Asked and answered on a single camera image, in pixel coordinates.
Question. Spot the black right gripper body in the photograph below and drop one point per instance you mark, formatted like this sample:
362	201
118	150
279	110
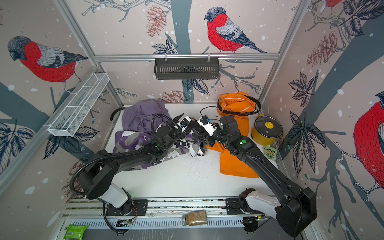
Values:
218	137

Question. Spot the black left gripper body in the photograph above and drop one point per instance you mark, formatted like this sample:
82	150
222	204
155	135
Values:
174	135

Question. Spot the lilac purple trousers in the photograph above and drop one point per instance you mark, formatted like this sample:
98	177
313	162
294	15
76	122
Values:
138	118

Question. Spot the purple camouflage trousers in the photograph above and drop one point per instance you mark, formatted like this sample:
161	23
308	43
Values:
132	142

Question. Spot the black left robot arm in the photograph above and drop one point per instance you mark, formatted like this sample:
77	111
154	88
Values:
94	179

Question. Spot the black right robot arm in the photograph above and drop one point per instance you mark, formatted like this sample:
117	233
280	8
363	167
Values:
293	207

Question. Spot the orange trousers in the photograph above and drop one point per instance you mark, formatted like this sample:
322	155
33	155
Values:
230	159

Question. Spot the yellow cooking pot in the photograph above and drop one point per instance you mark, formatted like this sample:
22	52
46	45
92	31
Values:
259	139

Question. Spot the glass lid with yellow knob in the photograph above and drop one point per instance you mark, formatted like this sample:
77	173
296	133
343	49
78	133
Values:
268	127

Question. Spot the green snack packet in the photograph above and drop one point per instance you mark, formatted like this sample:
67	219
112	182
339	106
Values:
270	153

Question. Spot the jar of brown grains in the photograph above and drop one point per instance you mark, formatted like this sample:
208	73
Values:
195	218

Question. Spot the green wipes packet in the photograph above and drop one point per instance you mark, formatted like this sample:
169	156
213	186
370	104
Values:
75	232

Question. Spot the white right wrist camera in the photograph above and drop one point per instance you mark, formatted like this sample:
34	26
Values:
207	125

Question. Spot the black hanging wire basket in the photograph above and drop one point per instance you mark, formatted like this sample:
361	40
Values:
187	69

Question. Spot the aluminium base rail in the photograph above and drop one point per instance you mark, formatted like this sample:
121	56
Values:
158	213

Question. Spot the white wire mesh shelf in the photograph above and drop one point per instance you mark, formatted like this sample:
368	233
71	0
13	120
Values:
81	101

